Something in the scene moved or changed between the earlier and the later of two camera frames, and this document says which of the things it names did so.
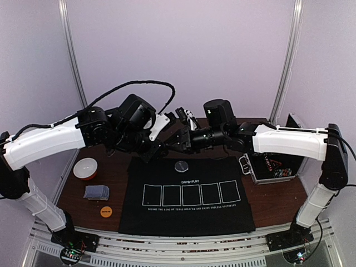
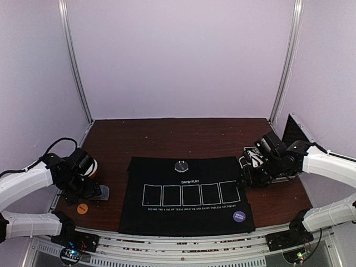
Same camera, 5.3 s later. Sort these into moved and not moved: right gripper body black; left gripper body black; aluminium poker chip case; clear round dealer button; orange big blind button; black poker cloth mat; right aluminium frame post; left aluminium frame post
Moved: orange big blind button; left gripper body black; right gripper body black
Not moved: right aluminium frame post; aluminium poker chip case; black poker cloth mat; clear round dealer button; left aluminium frame post
